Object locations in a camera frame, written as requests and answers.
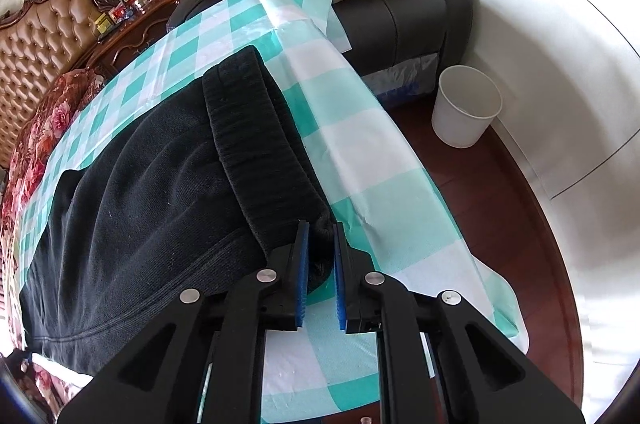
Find green white checkered cloth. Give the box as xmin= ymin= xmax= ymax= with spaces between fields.
xmin=16 ymin=0 xmax=531 ymax=424

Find white waste bin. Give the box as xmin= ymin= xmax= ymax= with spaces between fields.
xmin=432 ymin=65 xmax=503 ymax=149

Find black pants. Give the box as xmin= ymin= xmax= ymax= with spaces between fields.
xmin=20 ymin=46 xmax=333 ymax=375

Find red floral bed quilt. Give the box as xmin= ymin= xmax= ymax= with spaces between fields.
xmin=1 ymin=69 xmax=106 ymax=423

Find black leather armchair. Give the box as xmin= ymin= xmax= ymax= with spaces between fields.
xmin=167 ymin=0 xmax=473 ymax=76

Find clutter items on nightstand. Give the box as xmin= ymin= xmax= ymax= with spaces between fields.
xmin=94 ymin=0 xmax=152 ymax=36

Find tufted leather headboard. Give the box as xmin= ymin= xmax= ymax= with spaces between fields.
xmin=0 ymin=0 xmax=117 ymax=168

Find dark wooden nightstand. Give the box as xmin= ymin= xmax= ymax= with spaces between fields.
xmin=84 ymin=0 xmax=180 ymax=79

